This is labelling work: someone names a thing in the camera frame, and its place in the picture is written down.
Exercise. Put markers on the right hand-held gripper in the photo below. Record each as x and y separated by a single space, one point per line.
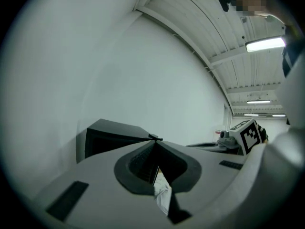
250 137

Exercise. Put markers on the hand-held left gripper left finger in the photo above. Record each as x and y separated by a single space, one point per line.
95 175

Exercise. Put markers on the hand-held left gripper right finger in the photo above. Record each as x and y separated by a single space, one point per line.
214 173

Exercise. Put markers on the black mini fridge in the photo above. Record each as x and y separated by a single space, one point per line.
114 132

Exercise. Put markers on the white cloth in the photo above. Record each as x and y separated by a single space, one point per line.
162 190

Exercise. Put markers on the ceiling light strip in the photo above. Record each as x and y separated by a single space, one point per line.
258 101
265 44

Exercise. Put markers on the person's black shirt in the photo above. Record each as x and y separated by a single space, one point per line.
294 54

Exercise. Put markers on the black head-mounted camera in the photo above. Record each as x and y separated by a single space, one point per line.
224 1

